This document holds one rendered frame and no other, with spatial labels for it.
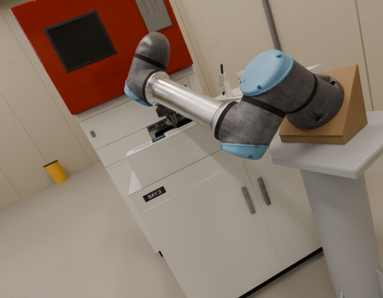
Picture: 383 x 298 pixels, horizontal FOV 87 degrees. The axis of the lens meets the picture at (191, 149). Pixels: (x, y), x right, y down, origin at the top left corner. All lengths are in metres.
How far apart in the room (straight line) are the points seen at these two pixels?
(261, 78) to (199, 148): 0.42
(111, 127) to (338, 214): 1.23
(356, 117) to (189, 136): 0.51
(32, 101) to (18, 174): 2.47
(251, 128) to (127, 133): 1.03
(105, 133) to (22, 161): 7.50
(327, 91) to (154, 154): 0.57
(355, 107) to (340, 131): 0.08
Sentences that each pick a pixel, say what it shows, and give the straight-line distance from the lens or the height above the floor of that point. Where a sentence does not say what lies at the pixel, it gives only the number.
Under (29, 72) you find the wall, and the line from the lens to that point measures 8.91.
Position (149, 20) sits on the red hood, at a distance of 1.43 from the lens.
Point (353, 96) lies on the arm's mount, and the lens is 0.65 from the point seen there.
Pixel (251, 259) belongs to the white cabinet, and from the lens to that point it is 1.15.
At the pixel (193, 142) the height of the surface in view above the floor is 0.90.
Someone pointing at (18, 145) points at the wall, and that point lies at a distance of 8.81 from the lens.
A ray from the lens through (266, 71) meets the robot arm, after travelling 0.50.
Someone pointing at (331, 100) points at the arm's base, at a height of 0.93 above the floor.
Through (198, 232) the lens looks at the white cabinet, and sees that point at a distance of 0.95.
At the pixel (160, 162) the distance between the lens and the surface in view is 0.79.
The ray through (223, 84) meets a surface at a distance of 1.14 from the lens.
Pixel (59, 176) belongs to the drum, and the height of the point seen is 0.20.
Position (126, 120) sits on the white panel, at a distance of 1.40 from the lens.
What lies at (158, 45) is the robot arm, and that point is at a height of 1.25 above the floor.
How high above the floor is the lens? 1.09
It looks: 15 degrees down
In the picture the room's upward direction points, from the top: 24 degrees counter-clockwise
